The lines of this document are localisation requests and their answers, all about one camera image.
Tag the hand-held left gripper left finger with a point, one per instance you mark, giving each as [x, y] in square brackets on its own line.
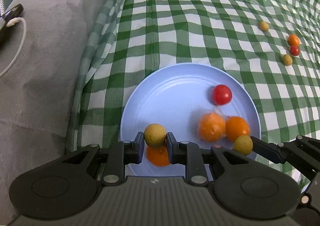
[140, 147]

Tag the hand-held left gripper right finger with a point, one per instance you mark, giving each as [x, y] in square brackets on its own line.
[171, 149]

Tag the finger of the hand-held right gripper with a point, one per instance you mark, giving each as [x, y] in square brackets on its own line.
[267, 151]
[312, 196]

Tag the small orange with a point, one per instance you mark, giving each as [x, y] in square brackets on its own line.
[158, 158]
[237, 128]
[212, 126]
[293, 39]

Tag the yellow-green round fruit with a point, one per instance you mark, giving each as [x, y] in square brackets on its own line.
[287, 59]
[155, 135]
[263, 26]
[243, 145]

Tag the light blue plate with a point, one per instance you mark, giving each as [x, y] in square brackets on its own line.
[175, 101]

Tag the red cherry tomato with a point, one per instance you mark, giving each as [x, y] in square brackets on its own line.
[222, 94]
[294, 50]

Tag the grey covered cushion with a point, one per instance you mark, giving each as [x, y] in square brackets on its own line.
[50, 66]

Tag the green white checkered cloth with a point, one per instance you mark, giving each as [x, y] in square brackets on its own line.
[200, 16]

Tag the black smartphone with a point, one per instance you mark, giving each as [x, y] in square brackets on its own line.
[8, 22]

